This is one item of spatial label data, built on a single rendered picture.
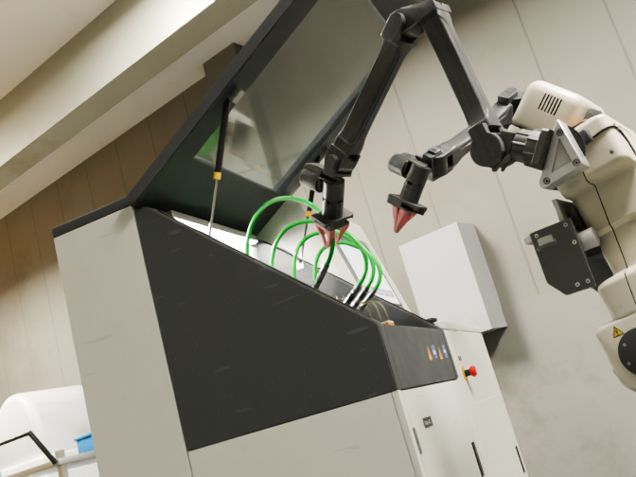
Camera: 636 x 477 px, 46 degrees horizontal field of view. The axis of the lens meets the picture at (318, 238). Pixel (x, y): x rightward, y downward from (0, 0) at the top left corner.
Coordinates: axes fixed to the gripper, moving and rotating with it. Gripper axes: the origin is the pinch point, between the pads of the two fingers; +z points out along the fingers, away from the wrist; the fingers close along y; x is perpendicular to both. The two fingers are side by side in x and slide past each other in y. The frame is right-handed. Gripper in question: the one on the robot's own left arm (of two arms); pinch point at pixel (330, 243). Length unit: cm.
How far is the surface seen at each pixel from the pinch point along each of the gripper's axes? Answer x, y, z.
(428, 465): 57, 17, 26
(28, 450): -258, 31, 281
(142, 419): -5, 58, 36
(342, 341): 29.3, 21.1, 5.0
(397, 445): 52, 23, 20
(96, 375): -24, 62, 31
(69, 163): -413, -84, 161
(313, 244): -38, -26, 29
